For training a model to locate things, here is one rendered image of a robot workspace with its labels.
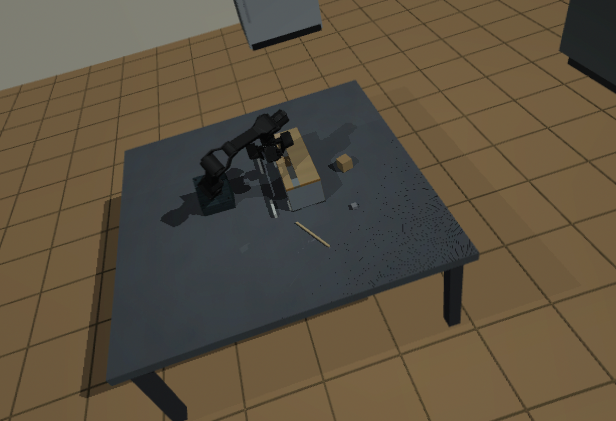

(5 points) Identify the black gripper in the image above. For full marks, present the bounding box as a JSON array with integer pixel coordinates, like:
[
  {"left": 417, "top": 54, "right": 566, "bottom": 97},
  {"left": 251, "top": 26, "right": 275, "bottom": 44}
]
[{"left": 246, "top": 131, "right": 294, "bottom": 160}]

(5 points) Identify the small tan cardboard box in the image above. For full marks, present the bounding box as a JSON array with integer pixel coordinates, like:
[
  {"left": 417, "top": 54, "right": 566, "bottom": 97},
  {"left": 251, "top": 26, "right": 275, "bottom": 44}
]
[{"left": 336, "top": 154, "right": 353, "bottom": 173}]

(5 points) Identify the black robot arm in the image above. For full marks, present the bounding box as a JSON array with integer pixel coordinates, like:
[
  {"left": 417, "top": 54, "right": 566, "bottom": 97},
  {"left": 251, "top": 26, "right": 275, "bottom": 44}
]
[{"left": 197, "top": 110, "right": 289, "bottom": 200}]

